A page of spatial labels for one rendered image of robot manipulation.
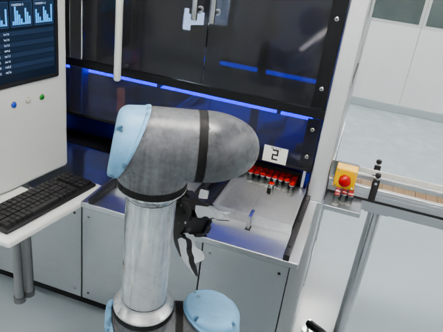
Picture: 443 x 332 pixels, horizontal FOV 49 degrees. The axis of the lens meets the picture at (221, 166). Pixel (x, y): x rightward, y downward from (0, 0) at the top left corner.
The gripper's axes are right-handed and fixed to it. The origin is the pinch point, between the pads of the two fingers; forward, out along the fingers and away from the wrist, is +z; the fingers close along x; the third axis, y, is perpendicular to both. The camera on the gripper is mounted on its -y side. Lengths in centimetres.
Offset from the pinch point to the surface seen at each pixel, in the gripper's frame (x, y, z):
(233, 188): 13, 54, -49
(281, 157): -5, 62, -43
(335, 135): -21, 67, -33
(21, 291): 99, 16, -91
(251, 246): 14.0, 37.3, -17.9
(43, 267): 103, 32, -110
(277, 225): 9, 48, -21
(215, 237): 17.3, 30.8, -25.8
